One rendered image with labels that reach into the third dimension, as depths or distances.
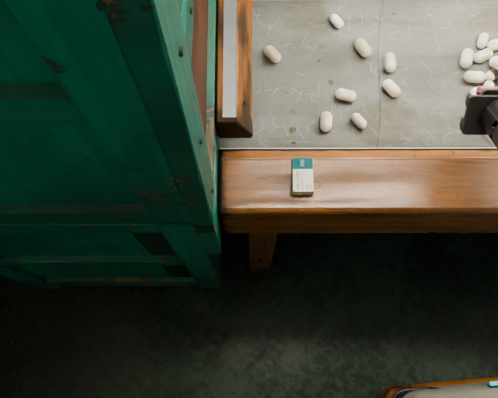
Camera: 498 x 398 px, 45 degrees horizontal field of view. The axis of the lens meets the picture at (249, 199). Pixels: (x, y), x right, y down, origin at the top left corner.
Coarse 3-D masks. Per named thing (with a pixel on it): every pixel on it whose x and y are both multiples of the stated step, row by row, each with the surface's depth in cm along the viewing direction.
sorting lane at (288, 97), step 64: (256, 0) 114; (320, 0) 114; (384, 0) 114; (448, 0) 114; (256, 64) 110; (320, 64) 110; (448, 64) 110; (256, 128) 107; (320, 128) 107; (384, 128) 107; (448, 128) 107
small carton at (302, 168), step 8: (296, 160) 101; (304, 160) 101; (312, 160) 101; (296, 168) 100; (304, 168) 100; (312, 168) 100; (296, 176) 100; (304, 176) 100; (312, 176) 100; (296, 184) 100; (304, 184) 100; (312, 184) 100; (296, 192) 99; (304, 192) 99; (312, 192) 99
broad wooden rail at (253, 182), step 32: (224, 160) 103; (256, 160) 103; (288, 160) 103; (320, 160) 103; (352, 160) 103; (384, 160) 103; (416, 160) 103; (448, 160) 103; (480, 160) 103; (224, 192) 101; (256, 192) 101; (288, 192) 101; (320, 192) 101; (352, 192) 101; (384, 192) 101; (416, 192) 101; (448, 192) 101; (480, 192) 101; (224, 224) 110; (256, 224) 110; (288, 224) 110; (320, 224) 110; (352, 224) 110; (384, 224) 110; (416, 224) 110; (448, 224) 110; (480, 224) 110
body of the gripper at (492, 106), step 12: (468, 96) 92; (480, 96) 91; (492, 96) 92; (468, 108) 93; (480, 108) 93; (492, 108) 91; (468, 120) 94; (480, 120) 94; (492, 120) 89; (468, 132) 95; (480, 132) 95; (492, 132) 89
